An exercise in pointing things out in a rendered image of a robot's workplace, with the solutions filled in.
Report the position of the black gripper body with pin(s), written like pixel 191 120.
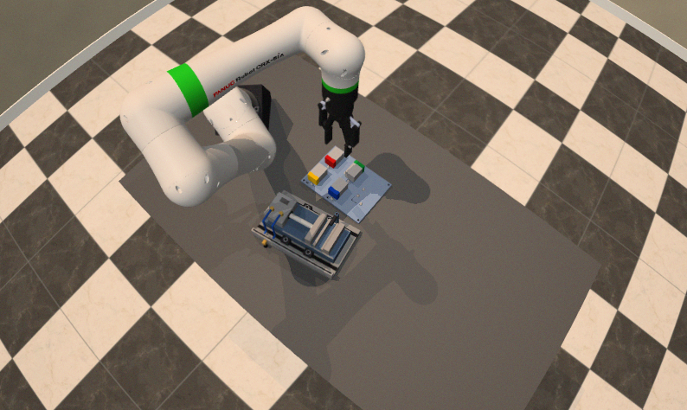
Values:
pixel 338 112

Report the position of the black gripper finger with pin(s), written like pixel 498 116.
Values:
pixel 327 126
pixel 350 134

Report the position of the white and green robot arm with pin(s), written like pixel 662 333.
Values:
pixel 154 114

